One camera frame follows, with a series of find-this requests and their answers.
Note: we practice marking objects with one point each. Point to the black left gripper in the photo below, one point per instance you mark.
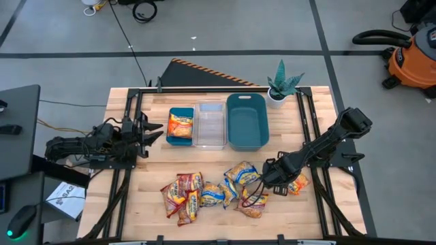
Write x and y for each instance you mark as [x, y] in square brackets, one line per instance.
[131, 136]

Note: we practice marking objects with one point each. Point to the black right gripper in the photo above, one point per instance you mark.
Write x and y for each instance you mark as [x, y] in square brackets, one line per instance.
[284, 170]

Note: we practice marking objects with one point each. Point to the orange Maruchan chicken ramen packet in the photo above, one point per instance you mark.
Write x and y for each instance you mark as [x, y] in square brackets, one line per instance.
[180, 126]
[299, 183]

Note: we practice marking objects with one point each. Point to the red Maruchan beef ramen packet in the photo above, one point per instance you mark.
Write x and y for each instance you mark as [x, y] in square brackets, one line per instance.
[190, 209]
[190, 180]
[172, 199]
[253, 206]

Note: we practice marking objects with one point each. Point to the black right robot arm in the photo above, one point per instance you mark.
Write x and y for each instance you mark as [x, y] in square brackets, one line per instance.
[323, 143]

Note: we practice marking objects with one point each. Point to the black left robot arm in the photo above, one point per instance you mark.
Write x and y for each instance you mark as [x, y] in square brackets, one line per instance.
[75, 146]

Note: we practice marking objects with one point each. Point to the small teal plastic bin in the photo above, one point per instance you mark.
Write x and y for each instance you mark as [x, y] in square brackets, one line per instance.
[170, 141]

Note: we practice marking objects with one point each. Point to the large teal plastic bin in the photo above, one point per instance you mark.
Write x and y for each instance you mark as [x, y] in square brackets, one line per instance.
[247, 126]

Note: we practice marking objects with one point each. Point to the clear plastic bin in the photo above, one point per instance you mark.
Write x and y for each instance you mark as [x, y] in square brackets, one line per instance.
[209, 129]

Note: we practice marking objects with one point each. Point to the black mat with striped edge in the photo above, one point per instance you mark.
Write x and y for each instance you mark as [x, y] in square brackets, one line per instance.
[190, 76]

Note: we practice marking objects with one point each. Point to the green plant in white pot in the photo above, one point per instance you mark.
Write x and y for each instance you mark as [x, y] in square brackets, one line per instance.
[281, 85]

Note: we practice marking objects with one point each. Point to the black desk foot bar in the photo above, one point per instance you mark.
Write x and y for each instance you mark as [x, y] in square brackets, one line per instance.
[61, 171]

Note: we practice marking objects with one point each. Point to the white printed paper sheet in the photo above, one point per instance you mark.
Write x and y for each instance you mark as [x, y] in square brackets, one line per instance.
[66, 200]

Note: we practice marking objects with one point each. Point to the black equipment case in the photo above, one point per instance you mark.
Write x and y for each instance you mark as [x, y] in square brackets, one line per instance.
[126, 1]

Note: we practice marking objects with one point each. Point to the yellow plug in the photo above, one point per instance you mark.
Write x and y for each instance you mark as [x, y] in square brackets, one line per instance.
[101, 5]

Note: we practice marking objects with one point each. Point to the flat black desk gadget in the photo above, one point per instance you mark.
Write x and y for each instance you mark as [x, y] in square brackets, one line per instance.
[10, 129]

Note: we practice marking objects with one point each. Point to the dark side table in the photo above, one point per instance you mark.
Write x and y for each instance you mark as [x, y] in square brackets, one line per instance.
[24, 194]

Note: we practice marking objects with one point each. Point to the white round device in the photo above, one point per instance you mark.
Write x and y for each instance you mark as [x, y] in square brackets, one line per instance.
[89, 2]

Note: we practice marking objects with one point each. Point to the small black desk object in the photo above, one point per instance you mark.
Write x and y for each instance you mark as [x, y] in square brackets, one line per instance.
[2, 106]

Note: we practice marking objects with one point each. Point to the black computer mouse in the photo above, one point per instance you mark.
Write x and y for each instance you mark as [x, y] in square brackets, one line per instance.
[21, 221]

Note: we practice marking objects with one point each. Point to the black keyboard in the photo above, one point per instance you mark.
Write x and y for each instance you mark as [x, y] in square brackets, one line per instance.
[2, 197]

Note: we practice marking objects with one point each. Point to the orange shop vacuum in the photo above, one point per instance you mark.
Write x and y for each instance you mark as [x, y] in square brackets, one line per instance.
[413, 64]

